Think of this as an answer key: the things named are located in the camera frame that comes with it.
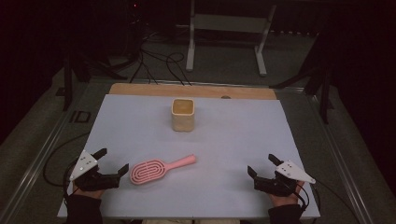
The pink hairbrush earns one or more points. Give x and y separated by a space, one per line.
149 171

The black floor bracket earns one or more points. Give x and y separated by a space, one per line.
80 116

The black metal stand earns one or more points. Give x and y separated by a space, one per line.
67 84
325 93

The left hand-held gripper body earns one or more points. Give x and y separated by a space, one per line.
90 182

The white metal stand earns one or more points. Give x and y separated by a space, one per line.
230 23

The white table board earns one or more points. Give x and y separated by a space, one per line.
218 149

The aluminium floor rail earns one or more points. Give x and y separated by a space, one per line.
37 168
351 186

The person's left hand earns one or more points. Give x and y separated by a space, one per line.
88 194

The wooden table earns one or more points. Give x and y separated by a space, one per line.
186 90

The person's right hand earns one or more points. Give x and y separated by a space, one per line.
288 200

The dark equipment rack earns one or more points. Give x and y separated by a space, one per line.
124 28

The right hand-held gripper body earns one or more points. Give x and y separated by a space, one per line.
274 185

